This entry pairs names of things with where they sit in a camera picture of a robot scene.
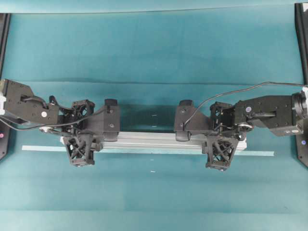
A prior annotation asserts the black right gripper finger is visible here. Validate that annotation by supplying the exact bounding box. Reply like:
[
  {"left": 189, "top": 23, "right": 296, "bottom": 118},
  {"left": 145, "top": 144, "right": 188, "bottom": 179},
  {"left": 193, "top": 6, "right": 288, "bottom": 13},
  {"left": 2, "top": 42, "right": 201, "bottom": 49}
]
[
  {"left": 174, "top": 100, "right": 212, "bottom": 141},
  {"left": 202, "top": 141, "right": 208, "bottom": 154}
]

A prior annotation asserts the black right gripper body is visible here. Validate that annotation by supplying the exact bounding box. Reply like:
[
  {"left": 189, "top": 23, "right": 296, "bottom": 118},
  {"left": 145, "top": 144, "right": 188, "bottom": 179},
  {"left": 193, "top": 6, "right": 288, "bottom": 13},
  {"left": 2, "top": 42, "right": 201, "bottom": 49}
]
[{"left": 210, "top": 102, "right": 246, "bottom": 141}]

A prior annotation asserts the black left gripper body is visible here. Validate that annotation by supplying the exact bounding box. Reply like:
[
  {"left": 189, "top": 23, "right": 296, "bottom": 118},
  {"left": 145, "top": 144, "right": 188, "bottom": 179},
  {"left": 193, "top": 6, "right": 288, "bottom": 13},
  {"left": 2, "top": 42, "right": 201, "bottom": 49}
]
[{"left": 58, "top": 100, "right": 95, "bottom": 144}]

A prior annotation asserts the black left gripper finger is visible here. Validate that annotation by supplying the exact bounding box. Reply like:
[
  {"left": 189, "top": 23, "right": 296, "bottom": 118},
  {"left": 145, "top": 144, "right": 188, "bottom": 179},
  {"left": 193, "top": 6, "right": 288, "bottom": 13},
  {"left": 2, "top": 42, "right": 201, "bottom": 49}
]
[
  {"left": 91, "top": 142, "right": 103, "bottom": 152},
  {"left": 92, "top": 99, "right": 120, "bottom": 141}
]

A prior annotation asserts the silver aluminium extrusion rail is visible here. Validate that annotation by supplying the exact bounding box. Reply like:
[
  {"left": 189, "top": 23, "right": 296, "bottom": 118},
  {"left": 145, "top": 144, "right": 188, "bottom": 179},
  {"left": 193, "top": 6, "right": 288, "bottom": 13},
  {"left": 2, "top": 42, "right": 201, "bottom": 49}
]
[{"left": 60, "top": 131, "right": 248, "bottom": 154}]

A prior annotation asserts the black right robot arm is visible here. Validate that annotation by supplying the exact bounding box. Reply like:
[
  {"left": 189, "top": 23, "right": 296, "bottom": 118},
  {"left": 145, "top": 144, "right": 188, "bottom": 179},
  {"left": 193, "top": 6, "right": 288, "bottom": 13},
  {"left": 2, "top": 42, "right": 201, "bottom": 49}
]
[{"left": 174, "top": 88, "right": 308, "bottom": 157}]

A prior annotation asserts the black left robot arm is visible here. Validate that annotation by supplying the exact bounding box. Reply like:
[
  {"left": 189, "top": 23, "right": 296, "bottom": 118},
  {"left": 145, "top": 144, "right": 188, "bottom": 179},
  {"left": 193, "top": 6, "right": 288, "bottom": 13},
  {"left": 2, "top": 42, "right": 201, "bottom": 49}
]
[{"left": 0, "top": 79, "right": 120, "bottom": 150}]

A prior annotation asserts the pale tape strip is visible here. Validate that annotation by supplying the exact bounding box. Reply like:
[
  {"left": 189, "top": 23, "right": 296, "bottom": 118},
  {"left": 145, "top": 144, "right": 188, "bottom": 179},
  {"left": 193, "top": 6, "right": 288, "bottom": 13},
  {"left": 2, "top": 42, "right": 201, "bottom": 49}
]
[{"left": 22, "top": 145, "right": 274, "bottom": 157}]

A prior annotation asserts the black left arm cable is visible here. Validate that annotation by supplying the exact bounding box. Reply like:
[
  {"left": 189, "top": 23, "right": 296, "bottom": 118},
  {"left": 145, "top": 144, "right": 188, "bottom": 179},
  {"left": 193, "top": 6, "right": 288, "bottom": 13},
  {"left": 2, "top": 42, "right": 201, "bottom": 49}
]
[{"left": 0, "top": 114, "right": 87, "bottom": 132}]

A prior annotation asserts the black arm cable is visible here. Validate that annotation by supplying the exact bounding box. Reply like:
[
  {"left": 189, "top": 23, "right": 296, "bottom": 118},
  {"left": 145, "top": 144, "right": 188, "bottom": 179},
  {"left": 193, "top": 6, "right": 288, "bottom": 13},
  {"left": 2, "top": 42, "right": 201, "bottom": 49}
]
[
  {"left": 0, "top": 114, "right": 87, "bottom": 132},
  {"left": 181, "top": 81, "right": 308, "bottom": 129}
]

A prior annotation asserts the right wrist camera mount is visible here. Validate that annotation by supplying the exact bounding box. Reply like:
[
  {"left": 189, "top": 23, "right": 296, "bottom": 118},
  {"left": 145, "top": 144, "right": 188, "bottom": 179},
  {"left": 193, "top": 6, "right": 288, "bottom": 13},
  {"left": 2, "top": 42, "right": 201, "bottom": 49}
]
[{"left": 205, "top": 136, "right": 239, "bottom": 171}]

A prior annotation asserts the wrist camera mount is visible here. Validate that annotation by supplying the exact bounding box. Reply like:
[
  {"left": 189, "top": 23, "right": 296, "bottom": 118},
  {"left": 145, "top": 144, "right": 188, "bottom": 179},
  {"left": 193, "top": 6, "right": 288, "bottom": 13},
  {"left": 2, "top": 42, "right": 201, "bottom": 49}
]
[
  {"left": 205, "top": 136, "right": 239, "bottom": 171},
  {"left": 63, "top": 134, "right": 95, "bottom": 167}
]

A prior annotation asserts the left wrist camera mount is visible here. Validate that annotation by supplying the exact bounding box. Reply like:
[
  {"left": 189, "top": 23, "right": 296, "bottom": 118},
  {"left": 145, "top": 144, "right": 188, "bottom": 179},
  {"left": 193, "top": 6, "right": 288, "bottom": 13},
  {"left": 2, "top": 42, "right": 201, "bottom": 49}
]
[{"left": 63, "top": 134, "right": 95, "bottom": 167}]

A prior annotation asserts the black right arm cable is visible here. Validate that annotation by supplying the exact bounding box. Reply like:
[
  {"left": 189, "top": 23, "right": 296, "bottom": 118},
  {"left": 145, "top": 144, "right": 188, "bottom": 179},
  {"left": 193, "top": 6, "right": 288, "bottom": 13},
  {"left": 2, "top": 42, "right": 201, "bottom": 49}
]
[{"left": 181, "top": 81, "right": 308, "bottom": 129}]

